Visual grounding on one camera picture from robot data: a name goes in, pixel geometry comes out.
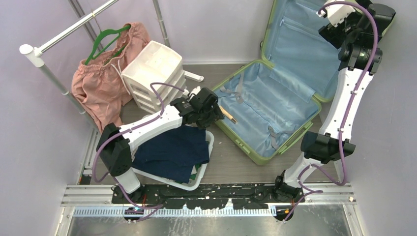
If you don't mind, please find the white perforated plastic basket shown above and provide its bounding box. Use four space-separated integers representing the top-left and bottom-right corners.
133 130 214 191

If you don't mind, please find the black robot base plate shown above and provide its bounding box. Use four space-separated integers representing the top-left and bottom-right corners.
129 183 303 210

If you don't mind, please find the navy blue garment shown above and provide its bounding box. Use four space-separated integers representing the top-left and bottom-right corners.
132 126 209 183

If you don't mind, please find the green hard-shell suitcase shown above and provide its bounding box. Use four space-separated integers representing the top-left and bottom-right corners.
214 0 340 165

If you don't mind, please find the pink cloth garment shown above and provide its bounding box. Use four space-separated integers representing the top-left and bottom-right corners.
71 22 150 132

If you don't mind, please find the green clothes hanger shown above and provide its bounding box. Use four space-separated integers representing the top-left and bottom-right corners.
84 25 132 66

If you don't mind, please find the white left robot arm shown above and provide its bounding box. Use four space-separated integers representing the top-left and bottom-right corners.
96 87 224 203

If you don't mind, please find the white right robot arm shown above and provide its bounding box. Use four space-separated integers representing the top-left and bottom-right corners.
273 0 396 202

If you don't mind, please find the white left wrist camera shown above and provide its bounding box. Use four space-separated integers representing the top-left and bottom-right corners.
183 86 201 98

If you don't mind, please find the white plastic drawer organizer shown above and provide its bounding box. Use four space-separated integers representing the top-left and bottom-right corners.
122 40 186 114

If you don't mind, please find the beige cosmetic tube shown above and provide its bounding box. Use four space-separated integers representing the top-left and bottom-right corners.
219 106 238 124

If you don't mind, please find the dark green garment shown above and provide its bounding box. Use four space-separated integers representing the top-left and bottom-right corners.
189 140 210 180

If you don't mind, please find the white metal clothes rack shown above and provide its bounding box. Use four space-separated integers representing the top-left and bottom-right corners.
18 0 205 131

